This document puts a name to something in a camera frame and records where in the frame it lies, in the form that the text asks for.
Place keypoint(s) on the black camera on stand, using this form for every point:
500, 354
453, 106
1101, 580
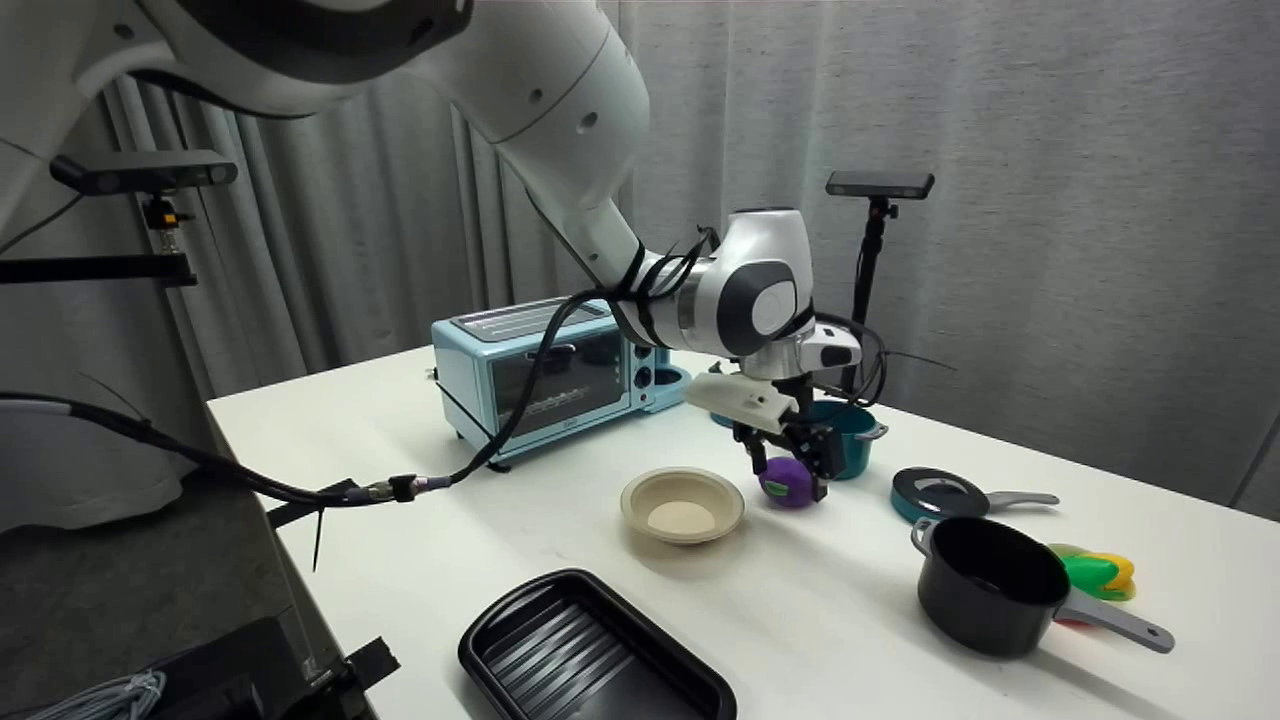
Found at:
159, 176

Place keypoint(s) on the purple plush toy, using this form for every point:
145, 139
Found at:
790, 482

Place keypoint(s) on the white cream plate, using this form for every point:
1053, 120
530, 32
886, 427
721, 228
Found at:
681, 505

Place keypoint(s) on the light blue toaster oven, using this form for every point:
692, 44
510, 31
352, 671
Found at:
588, 376

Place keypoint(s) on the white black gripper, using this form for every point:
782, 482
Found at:
758, 397

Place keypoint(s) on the green yellow plush toy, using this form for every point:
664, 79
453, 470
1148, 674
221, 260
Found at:
1096, 573

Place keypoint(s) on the teal pot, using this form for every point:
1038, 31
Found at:
847, 436

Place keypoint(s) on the black grill tray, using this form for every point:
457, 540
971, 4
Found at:
565, 644

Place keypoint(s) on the black camera on tripod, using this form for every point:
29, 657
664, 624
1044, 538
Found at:
883, 192

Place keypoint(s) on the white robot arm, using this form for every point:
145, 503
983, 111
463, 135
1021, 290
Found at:
547, 82

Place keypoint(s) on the black saucepan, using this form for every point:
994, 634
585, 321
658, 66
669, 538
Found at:
998, 589

